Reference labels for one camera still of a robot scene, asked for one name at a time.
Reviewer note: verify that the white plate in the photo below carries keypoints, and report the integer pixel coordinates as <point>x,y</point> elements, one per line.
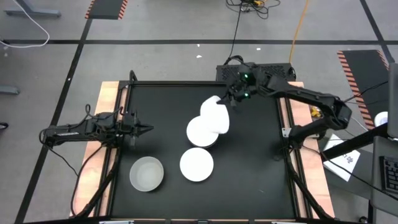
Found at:
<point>196,164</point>

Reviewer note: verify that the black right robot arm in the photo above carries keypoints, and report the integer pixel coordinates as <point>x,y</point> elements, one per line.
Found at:
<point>311,96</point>

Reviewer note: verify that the black diagonal bar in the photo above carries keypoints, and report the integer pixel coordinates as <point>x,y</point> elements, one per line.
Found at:
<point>357,143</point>

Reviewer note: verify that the grey desk foot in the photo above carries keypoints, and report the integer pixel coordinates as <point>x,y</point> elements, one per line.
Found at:
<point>9,90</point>
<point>34,13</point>

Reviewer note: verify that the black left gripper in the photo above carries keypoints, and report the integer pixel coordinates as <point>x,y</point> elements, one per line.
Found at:
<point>127,127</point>

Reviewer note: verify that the black computer case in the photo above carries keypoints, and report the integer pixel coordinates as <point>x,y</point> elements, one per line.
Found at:
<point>280,71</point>

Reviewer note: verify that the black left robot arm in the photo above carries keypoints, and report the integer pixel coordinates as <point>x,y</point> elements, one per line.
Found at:
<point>68,134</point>

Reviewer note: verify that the grey desk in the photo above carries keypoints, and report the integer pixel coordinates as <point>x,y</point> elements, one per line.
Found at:
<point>377,186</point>

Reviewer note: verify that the large hazard-striped black mat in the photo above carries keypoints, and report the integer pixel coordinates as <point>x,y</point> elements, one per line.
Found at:
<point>367,77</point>

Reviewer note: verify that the black table frame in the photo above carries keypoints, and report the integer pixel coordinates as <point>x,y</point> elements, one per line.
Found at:
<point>186,83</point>

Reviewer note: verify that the white paper sheet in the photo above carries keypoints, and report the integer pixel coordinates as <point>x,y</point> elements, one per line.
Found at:
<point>345,166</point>

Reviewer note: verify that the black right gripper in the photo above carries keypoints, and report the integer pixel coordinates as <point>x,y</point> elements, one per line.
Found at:
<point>245,82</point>

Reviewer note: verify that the white cup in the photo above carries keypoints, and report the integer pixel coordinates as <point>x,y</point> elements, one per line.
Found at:
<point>382,119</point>

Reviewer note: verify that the grey monitor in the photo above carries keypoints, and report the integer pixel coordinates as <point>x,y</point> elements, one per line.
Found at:
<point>393,99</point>

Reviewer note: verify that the black keyboard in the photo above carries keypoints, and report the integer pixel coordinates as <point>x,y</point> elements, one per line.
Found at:
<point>391,174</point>

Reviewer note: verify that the small hazard-striped black mat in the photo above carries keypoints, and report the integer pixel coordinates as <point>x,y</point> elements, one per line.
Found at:
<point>105,8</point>

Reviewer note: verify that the wooden table side board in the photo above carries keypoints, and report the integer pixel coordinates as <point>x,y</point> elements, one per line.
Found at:
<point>315,174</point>
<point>93,168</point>

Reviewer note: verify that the light grey bowl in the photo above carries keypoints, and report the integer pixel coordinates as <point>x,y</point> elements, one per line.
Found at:
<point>146,174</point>

